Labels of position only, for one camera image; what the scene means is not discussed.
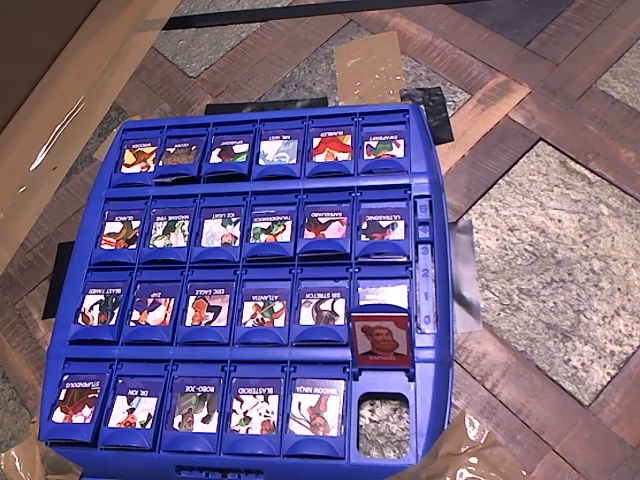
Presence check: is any red character tile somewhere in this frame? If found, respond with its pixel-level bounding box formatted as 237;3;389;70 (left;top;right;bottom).
348;305;416;371
160;360;229;454

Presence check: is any flip tile labelled Safeguard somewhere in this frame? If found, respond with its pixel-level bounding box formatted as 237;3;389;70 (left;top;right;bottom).
297;191;355;256

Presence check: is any flip tile labelled Thunderrock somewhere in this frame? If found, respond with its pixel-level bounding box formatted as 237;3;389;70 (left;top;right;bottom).
243;192;301;261

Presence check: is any flip tile labelled Ultrasonic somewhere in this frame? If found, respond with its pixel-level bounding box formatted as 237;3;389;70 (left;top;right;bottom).
353;189;414;261

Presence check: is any flip tile labelled Sir Stretch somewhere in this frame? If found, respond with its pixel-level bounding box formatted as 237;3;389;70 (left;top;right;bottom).
290;267;351;345

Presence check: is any flip tile pale blank card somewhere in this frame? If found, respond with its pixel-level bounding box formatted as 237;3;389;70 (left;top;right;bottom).
349;267;414;315

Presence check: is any flip tile labelled Atlantia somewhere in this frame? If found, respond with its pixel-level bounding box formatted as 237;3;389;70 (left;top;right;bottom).
233;267;296;346

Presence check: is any flip tile labelled Rambler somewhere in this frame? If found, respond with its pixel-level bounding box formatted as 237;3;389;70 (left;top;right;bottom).
304;117;359;178

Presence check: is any flip tile labelled Mr Mist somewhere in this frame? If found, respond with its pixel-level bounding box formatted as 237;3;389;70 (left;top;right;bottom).
252;118;307;180

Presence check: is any flip tile labelled Ice Light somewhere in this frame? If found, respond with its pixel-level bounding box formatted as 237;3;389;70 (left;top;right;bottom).
190;194;249;264

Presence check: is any flip tile labelled Swampbat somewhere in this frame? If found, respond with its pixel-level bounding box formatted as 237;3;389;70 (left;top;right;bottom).
357;114;412;175

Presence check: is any flip tile dark green figure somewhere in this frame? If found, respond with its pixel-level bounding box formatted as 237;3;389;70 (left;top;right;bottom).
201;121;256;179

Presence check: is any flip tile labelled Eric Eagle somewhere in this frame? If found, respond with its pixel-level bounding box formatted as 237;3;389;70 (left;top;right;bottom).
177;268;240;346

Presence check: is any flip tile labelled Madame Vine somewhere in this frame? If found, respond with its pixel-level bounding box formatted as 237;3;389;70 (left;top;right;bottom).
139;195;199;265

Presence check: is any flip tile brown gecko figure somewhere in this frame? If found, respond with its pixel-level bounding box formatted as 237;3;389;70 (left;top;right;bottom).
153;124;209;182

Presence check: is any flip tile labelled Zap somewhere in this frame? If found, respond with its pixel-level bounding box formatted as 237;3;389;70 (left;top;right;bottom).
121;269;186;345

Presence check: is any flip tile yellow brown figure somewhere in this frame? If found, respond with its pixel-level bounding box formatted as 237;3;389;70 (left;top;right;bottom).
110;127;165;187

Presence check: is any flip tile labelled Glance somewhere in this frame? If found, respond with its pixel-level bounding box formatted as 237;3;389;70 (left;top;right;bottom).
89;197;150;266

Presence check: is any flip tile labelled Beast Tamer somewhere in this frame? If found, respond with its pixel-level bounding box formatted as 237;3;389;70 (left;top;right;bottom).
68;270;135;344

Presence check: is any flip tile labelled Dr Ion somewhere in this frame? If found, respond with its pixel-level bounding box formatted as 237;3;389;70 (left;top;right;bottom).
98;359;171;449

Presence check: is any flip tile labelled Stupendous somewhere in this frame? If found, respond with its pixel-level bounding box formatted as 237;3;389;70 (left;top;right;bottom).
39;359;115;446

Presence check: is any blue plastic guessing game board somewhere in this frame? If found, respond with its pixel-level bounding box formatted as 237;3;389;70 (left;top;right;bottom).
37;102;456;480

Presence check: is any black tape piece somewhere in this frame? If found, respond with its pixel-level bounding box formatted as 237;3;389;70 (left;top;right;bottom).
42;241;76;321
399;86;455;145
204;96;330;115

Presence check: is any glossy dark tape piece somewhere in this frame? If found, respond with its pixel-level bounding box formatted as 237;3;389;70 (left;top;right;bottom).
447;218;485;335

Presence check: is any flat brown tape patch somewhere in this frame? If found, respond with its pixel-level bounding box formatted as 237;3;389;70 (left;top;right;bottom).
333;30;405;106

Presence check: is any long thin black tape strip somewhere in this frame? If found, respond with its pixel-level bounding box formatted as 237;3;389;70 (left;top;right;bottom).
162;0;494;32

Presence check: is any small tan tape strip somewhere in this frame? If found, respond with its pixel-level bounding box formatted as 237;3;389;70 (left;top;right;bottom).
92;114;143;162

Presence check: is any crumpled brown packing tape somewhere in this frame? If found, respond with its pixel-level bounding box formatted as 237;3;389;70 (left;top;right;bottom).
0;432;84;480
387;408;534;480

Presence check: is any large brown cardboard screen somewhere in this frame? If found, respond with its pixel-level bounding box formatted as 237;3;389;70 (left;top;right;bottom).
0;0;184;274

